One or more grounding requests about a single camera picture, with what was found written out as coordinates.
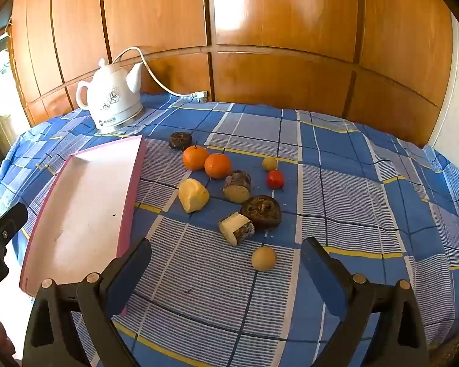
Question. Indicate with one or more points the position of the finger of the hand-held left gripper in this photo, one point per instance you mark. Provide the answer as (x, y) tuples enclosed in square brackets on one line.
[(11, 220)]

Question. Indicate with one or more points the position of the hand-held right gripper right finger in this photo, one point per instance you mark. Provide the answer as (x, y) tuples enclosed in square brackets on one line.
[(321, 275)]

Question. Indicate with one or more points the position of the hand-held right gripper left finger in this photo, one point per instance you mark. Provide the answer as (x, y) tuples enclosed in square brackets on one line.
[(132, 271)]

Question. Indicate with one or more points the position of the tan round fruit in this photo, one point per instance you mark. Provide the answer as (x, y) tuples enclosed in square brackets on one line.
[(264, 259)]

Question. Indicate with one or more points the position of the pink-rimmed white tray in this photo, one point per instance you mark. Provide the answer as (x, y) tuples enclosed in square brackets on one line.
[(84, 206)]

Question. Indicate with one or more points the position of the large dark brown fruit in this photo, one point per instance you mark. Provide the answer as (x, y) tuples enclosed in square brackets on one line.
[(261, 213)]

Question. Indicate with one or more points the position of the yellow apple piece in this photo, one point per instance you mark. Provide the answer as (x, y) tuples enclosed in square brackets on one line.
[(193, 195)]

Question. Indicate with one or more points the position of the red cherry tomato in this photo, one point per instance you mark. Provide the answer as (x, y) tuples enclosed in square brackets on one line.
[(275, 179)]

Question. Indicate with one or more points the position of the cut cylinder fruit piece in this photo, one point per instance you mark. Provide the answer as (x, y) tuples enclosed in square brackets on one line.
[(237, 189)]

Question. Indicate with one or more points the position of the small pale yellow round fruit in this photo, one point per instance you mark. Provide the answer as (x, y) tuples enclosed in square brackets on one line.
[(269, 163)]

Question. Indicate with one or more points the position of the orange with stem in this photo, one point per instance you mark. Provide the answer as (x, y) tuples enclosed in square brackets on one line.
[(195, 158)]

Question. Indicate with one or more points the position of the stemless orange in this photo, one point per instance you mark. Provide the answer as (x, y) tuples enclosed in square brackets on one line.
[(218, 166)]

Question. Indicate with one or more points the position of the small dark brown fruit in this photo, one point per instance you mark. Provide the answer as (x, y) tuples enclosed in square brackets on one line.
[(180, 140)]

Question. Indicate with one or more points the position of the blue plaid cloth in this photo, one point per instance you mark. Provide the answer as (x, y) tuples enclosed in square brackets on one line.
[(348, 198)]

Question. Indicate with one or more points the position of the wooden glass door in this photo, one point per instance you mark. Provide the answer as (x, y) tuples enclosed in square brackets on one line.
[(2, 84)]

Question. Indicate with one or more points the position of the woven wicker basket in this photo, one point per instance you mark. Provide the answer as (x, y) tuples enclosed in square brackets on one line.
[(455, 351)]

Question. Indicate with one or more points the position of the white ceramic electric kettle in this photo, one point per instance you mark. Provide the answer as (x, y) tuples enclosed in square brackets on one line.
[(111, 99)]

